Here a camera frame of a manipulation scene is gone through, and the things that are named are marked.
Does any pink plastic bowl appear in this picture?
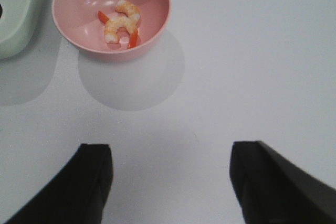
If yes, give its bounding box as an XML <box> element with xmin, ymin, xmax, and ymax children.
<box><xmin>52</xmin><ymin>0</ymin><xmax>171</xmax><ymax>61</ymax></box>

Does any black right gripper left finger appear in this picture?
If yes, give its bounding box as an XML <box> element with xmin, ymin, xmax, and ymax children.
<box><xmin>7</xmin><ymin>144</ymin><xmax>113</xmax><ymax>223</ymax></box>

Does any cooked shrimp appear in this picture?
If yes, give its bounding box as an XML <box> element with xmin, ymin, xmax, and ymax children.
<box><xmin>98</xmin><ymin>0</ymin><xmax>141</xmax><ymax>34</ymax></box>
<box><xmin>104</xmin><ymin>16</ymin><xmax>138</xmax><ymax>48</ymax></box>

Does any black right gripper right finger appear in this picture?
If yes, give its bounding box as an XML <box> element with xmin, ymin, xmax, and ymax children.
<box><xmin>229</xmin><ymin>141</ymin><xmax>335</xmax><ymax>223</ymax></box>

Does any green breakfast maker base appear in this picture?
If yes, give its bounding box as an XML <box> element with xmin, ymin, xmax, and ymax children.
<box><xmin>1</xmin><ymin>0</ymin><xmax>44</xmax><ymax>59</ymax></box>

